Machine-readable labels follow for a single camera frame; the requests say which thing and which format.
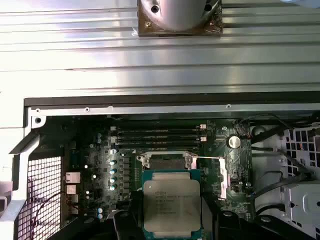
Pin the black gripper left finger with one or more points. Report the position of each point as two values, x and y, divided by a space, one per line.
135 220

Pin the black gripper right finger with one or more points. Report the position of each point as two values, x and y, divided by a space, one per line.
208 220

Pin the silver CPU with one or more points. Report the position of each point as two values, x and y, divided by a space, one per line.
172 200

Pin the CPU socket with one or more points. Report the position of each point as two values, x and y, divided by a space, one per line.
167 162

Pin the RAM slot with black latches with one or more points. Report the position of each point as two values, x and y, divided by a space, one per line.
160 145
160 133

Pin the RAM slot with white latches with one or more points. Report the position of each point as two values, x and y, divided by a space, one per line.
160 139
160 127

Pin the green motherboard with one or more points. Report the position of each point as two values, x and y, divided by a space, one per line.
242 162

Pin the round coin battery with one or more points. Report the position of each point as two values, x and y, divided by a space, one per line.
233 142

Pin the black open PC case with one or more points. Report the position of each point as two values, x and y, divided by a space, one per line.
150 100

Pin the silver drive bay bracket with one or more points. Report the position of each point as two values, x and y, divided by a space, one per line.
300 200

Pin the square brown base plate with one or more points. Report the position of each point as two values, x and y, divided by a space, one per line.
180 34

